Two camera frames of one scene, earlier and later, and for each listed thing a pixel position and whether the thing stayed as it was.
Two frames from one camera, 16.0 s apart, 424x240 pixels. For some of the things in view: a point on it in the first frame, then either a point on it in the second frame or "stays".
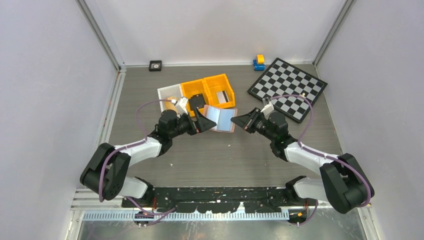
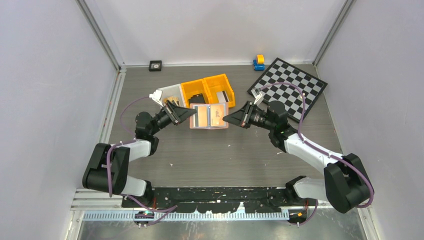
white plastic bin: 165,92 stays
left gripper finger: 203,123 -> 180,113
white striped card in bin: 222,97 stays
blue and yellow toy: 259,64 stays
